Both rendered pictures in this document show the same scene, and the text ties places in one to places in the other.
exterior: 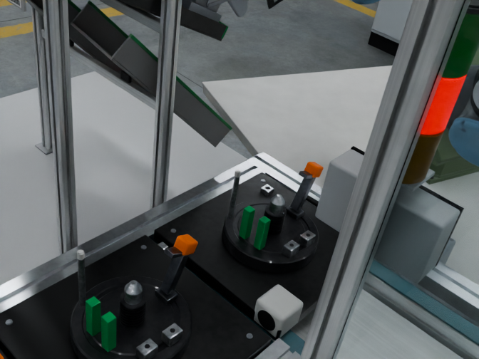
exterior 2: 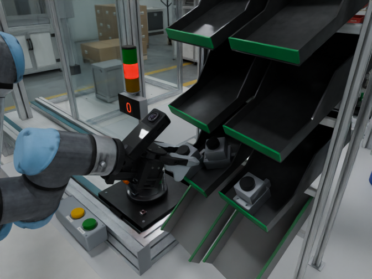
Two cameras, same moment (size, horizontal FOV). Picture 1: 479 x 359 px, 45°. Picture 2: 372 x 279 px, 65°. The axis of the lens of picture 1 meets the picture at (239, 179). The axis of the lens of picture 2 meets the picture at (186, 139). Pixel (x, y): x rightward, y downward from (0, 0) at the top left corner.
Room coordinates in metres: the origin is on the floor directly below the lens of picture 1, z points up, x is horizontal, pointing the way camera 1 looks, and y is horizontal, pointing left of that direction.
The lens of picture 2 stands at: (1.42, 0.15, 1.61)
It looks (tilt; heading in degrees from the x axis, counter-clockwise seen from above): 29 degrees down; 186
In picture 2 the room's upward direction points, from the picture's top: straight up
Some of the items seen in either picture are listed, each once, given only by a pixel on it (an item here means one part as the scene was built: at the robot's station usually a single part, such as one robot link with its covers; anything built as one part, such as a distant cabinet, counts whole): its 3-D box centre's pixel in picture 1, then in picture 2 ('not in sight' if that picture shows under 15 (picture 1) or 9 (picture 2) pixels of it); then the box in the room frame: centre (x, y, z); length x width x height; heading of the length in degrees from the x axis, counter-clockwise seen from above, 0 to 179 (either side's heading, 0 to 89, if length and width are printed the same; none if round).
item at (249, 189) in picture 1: (268, 243); (147, 194); (0.64, -0.06, 0.96); 0.24 x 0.24 x 0.02; 53
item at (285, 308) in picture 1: (277, 311); not in sight; (0.51, -0.08, 0.97); 0.05 x 0.05 x 0.04; 53
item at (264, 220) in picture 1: (261, 233); not in sight; (0.60, -0.04, 1.01); 0.01 x 0.01 x 0.05; 53
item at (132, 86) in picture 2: not in sight; (132, 83); (0.43, -0.14, 1.28); 0.05 x 0.05 x 0.05
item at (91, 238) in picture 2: not in sight; (79, 221); (0.76, -0.26, 0.93); 0.21 x 0.07 x 0.06; 53
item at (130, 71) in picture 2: not in sight; (130, 70); (0.43, -0.14, 1.33); 0.05 x 0.05 x 0.05
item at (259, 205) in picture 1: (270, 233); (146, 189); (0.64, -0.06, 0.98); 0.14 x 0.14 x 0.02
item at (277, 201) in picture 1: (277, 202); not in sight; (0.64, -0.06, 1.04); 0.02 x 0.02 x 0.03
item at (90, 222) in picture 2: not in sight; (89, 225); (0.81, -0.20, 0.96); 0.04 x 0.04 x 0.02
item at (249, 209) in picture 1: (246, 222); not in sight; (0.62, -0.02, 1.01); 0.01 x 0.01 x 0.05; 53
